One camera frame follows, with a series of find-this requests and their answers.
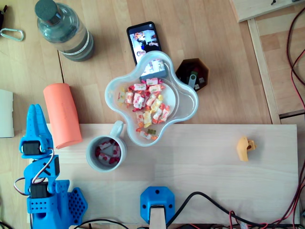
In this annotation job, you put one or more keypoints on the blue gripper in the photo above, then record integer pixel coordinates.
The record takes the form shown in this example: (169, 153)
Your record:
(31, 147)

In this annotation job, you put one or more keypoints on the blue 3D-printed robot arm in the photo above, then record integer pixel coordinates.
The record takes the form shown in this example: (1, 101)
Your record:
(59, 190)

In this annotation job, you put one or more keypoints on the orange foam roll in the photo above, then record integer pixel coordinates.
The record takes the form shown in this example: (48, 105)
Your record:
(62, 114)

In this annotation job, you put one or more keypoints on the white box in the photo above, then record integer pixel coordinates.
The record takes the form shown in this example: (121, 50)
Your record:
(6, 114)

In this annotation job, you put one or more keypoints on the white red wrapped candy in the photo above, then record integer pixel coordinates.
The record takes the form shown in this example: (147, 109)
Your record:
(139, 87)
(143, 101)
(104, 144)
(116, 149)
(136, 100)
(150, 100)
(152, 81)
(145, 135)
(165, 114)
(156, 88)
(104, 156)

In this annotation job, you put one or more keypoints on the white ceramic mug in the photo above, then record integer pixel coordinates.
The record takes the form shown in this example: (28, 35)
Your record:
(119, 128)

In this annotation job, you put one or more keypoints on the white yellow wrapped candy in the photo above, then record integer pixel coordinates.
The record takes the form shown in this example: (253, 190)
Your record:
(121, 96)

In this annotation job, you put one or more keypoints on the silver carabiner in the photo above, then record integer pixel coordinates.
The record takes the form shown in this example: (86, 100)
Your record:
(21, 32)

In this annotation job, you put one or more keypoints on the grey water bottle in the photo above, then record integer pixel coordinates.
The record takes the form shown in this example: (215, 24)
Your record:
(64, 31)

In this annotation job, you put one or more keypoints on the white orange wrapped candy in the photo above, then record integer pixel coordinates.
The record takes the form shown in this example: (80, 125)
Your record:
(139, 117)
(157, 115)
(129, 97)

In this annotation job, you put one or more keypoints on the green gummy bear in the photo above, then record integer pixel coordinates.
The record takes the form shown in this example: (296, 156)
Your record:
(150, 131)

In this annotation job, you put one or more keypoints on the black smartphone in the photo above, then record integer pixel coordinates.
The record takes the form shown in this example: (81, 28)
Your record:
(143, 35)

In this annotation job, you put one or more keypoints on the clear plastic Haribo candy tub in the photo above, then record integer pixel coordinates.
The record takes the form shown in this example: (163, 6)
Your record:
(188, 105)

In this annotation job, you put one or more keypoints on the brown hexagonal tray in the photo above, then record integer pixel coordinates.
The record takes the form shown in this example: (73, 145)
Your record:
(183, 69)

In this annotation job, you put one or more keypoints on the light wooden base board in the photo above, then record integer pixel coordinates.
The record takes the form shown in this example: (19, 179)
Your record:
(190, 167)

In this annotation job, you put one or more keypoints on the silver swivel USB stick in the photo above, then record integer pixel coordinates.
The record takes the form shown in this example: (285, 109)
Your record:
(193, 80)

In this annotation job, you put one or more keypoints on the black USB stick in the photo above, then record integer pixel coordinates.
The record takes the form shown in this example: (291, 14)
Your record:
(201, 80)

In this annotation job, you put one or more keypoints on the yellow 3D-printed part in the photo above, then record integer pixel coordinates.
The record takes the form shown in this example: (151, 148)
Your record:
(243, 148)

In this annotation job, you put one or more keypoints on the light wooden slat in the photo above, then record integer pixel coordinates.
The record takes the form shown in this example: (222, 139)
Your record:
(262, 71)

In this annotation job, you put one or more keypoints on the light wooden panel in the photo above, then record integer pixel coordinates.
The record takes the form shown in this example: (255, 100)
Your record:
(257, 9)

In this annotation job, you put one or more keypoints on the black screw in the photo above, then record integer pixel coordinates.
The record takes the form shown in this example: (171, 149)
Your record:
(273, 2)

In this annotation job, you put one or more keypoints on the blue 3D-printed post mount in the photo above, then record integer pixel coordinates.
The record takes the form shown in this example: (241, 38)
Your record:
(157, 196)

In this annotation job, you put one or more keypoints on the wooden post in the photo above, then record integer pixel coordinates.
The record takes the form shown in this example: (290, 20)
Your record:
(157, 218)

